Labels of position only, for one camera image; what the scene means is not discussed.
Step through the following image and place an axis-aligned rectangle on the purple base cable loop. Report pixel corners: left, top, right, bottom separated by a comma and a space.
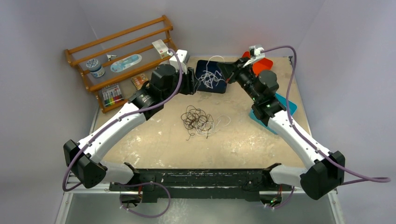
119, 181, 173, 219

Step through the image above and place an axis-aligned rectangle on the oval blue white package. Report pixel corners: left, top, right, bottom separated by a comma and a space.
110, 54, 142, 72

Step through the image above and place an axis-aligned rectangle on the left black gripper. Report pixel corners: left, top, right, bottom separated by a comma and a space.
162, 65, 200, 102

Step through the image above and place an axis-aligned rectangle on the orange patterned small pack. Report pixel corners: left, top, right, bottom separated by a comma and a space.
131, 73, 149, 90

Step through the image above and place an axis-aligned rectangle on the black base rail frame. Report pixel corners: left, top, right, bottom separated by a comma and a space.
65, 168, 307, 205

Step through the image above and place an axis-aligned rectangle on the wooden three-tier rack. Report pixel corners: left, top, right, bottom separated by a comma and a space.
65, 14, 186, 114

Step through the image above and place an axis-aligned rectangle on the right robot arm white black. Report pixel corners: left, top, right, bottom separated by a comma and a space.
217, 57, 346, 200

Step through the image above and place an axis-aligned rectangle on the small metal clip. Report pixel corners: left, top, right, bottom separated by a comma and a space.
107, 55, 117, 61

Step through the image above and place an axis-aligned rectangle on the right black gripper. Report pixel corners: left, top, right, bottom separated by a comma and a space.
218, 57, 261, 103

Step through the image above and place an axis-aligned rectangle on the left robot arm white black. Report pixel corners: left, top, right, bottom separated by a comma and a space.
62, 64, 196, 192

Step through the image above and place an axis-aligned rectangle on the orange square tray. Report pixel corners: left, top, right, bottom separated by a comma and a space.
248, 57, 273, 77

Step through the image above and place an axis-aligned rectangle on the cyan square tray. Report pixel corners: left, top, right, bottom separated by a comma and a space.
249, 93, 297, 135

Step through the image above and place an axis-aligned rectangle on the white cable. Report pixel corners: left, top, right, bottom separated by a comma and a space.
198, 56, 226, 90

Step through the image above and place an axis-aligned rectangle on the brown cable bundle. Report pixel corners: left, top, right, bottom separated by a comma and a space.
180, 105, 215, 141

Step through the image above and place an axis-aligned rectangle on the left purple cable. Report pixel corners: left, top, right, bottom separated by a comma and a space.
62, 49, 184, 192

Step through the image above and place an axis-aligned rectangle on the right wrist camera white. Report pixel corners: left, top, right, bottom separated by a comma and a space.
243, 44, 265, 68

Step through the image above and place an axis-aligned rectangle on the coloured marker set pack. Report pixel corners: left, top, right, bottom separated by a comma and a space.
102, 84, 124, 107

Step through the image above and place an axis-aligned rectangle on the blue white round jar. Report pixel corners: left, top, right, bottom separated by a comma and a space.
85, 58, 105, 78

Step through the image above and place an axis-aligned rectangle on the dark navy square tray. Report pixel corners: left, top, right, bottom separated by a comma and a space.
195, 60, 227, 94

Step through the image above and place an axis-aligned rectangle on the white red small box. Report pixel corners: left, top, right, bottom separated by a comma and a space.
152, 40, 173, 59

